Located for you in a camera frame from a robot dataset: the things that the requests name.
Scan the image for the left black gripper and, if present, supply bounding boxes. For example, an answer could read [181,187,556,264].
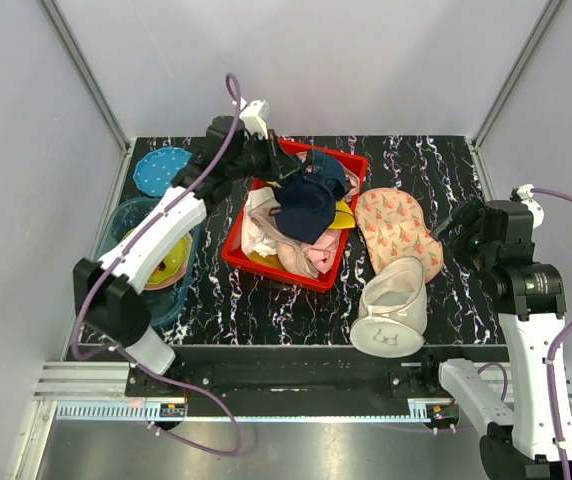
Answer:
[228,130,300,183]

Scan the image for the dark navy plain bra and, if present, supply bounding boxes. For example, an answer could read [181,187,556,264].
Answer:
[271,174,336,244]

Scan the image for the yellow bra black straps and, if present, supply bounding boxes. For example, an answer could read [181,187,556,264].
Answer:
[327,199,357,231]

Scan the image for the white mesh laundry bag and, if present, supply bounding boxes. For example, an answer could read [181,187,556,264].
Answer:
[349,257,427,358]

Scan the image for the navy blue lace bra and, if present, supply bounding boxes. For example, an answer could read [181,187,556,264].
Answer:
[297,149,347,198]

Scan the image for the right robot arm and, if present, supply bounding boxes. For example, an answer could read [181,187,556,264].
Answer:
[419,197,572,479]

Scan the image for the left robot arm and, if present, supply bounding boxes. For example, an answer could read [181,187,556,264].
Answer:
[73,113,300,396]

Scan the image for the beige bra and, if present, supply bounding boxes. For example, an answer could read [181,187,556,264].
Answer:
[249,208,319,280]

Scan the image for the light pink bra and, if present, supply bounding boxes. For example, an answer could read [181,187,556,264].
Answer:
[301,229,341,274]

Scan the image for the floral pink oven mitt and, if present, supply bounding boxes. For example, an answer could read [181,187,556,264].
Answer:
[355,188,444,283]

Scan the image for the white cloth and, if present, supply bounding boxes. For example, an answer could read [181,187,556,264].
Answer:
[241,187,289,257]

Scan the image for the red plastic bin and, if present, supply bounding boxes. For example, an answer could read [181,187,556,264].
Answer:
[221,139,369,292]

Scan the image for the blue polka dot plate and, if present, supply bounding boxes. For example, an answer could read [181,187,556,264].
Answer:
[133,147,191,198]

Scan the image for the pink plate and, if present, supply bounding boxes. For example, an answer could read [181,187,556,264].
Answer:
[144,261,188,291]

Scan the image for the clear blue plastic container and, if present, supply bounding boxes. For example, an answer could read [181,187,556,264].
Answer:
[97,197,203,331]

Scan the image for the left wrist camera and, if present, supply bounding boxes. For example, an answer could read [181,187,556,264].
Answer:
[232,98,270,140]

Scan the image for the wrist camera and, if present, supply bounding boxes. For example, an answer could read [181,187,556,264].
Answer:
[232,98,270,140]
[510,184,545,229]

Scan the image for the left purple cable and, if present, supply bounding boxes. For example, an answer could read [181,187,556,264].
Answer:
[69,72,243,457]

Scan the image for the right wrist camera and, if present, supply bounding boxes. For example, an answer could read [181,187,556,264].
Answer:
[510,184,545,229]

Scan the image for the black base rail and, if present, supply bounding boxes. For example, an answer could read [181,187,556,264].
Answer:
[113,343,497,419]

